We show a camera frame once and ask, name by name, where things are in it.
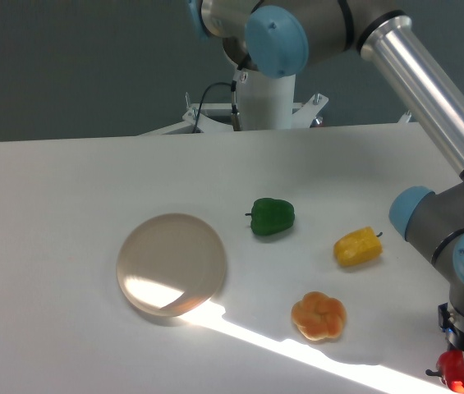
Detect red toy pepper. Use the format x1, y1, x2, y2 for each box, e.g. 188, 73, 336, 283
425, 350, 464, 393

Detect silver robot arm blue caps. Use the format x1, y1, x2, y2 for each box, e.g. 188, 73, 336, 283
187, 1, 464, 392

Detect yellow toy pepper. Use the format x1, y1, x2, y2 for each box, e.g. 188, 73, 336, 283
333, 227, 383, 268

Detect green toy pepper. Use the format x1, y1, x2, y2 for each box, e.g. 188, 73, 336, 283
246, 198, 295, 236

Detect braided toy bread roll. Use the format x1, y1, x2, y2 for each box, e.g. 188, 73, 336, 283
291, 291, 347, 341

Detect translucent beige plate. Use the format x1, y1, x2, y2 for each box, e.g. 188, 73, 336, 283
116, 213, 227, 318

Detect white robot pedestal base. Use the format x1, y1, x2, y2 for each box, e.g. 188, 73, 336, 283
139, 67, 413, 136

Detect black cable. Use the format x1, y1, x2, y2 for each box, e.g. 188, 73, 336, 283
192, 53, 253, 133

